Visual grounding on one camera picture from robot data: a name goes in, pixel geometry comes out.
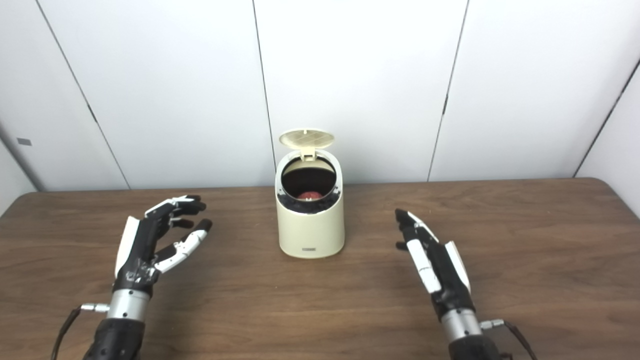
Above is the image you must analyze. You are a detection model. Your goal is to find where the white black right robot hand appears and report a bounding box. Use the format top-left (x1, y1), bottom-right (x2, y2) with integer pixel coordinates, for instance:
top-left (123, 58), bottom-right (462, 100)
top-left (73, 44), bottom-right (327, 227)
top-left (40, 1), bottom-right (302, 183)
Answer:
top-left (395, 208), bottom-right (476, 321)

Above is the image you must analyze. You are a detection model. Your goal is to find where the cream round bin lid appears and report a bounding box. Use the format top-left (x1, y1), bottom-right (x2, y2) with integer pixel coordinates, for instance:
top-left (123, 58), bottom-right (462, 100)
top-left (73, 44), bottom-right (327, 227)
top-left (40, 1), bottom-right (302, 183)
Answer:
top-left (278, 128), bottom-right (336, 161)

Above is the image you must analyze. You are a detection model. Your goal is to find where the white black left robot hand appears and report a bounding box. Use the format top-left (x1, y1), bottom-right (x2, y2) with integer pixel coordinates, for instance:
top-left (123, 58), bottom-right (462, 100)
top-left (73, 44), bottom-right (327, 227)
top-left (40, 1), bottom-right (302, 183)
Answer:
top-left (113, 195), bottom-right (213, 296)

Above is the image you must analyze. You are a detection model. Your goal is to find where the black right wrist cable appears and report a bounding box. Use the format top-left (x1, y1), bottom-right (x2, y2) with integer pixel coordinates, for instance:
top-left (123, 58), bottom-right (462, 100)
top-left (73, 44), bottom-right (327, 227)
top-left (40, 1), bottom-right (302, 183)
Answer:
top-left (480, 319), bottom-right (539, 360)

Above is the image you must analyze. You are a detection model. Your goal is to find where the cream-colored round bin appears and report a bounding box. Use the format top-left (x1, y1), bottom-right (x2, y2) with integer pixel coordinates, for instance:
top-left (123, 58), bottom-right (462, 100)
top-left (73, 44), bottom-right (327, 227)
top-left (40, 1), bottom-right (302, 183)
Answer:
top-left (275, 149), bottom-right (346, 259)

